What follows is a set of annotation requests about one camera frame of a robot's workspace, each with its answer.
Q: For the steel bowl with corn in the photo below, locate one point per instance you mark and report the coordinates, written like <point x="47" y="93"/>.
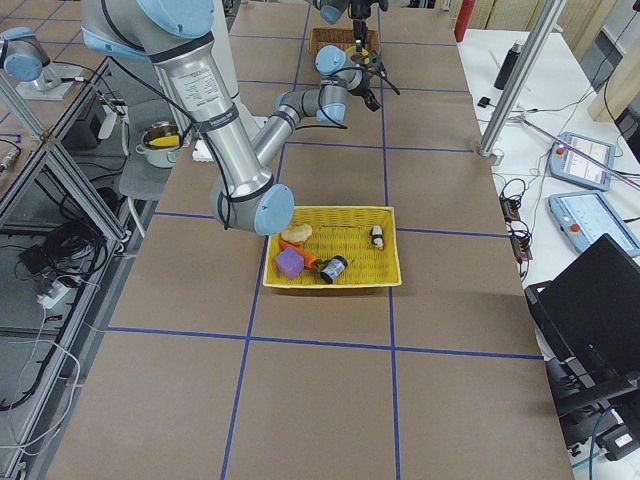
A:
<point x="160" y="144"/>

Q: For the teach pendant tablet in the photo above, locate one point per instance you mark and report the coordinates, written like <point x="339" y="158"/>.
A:
<point x="567" y="165"/>
<point x="585" y="216"/>

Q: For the black laptop monitor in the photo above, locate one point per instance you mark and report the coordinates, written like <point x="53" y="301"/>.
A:
<point x="589" y="316"/>

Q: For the black water bottle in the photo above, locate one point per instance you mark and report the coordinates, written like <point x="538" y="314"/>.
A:
<point x="508" y="66"/>

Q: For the toy croissant bread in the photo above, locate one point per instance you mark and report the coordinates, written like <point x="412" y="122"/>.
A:
<point x="297" y="234"/>

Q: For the small black device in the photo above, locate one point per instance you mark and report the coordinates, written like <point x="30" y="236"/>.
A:
<point x="484" y="102"/>

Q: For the aluminium frame post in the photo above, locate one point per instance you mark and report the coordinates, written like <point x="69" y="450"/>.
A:
<point x="533" y="47"/>

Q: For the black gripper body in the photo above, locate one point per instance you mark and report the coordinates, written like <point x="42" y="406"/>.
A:
<point x="364" y="91"/>
<point x="358" y="22"/>

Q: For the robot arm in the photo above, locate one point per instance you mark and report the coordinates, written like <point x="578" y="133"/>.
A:
<point x="332" y="10"/>
<point x="187" y="43"/>

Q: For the red cylinder object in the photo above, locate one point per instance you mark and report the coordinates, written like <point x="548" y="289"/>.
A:
<point x="463" y="19"/>

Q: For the yellow tape roll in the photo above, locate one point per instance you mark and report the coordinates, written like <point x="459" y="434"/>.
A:
<point x="358" y="57"/>

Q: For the brown wicker basket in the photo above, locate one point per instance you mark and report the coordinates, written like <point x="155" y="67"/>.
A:
<point x="341" y="38"/>

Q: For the toy panda figure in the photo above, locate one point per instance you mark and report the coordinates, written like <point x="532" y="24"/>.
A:
<point x="377" y="237"/>

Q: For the upper teach pendant tablet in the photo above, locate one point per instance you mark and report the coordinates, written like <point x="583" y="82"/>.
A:
<point x="567" y="165"/>

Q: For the purple foam block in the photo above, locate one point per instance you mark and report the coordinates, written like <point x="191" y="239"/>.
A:
<point x="289" y="263"/>

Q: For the orange toy carrot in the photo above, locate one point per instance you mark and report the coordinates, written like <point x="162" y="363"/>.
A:
<point x="310" y="260"/>

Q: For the yellow woven basket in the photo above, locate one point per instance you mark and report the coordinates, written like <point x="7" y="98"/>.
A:
<point x="344" y="231"/>

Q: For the lower teach pendant tablet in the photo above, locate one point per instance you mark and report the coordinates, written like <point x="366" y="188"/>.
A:
<point x="585" y="216"/>

